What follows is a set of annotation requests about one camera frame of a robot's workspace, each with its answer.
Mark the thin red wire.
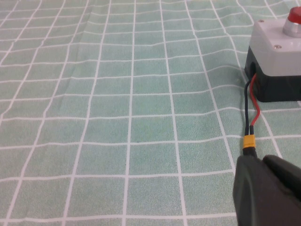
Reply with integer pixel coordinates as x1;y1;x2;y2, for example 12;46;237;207
248;73;261;137

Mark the green checked tablecloth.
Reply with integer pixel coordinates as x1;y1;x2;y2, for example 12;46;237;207
0;0;301;226

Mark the yellow cable connector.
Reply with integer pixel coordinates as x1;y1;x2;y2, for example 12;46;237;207
243;135;256;150

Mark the thin black wire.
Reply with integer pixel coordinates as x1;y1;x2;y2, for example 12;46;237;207
243;79;254;137

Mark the grey and black button box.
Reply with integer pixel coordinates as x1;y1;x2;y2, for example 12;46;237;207
244;18;301;103

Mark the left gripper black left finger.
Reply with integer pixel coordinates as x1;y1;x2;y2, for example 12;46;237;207
232;153;301;226

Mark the thick black power cable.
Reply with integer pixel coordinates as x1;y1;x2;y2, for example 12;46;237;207
242;148;259;158

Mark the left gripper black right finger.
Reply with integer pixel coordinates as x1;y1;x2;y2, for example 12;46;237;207
261;154;301;202

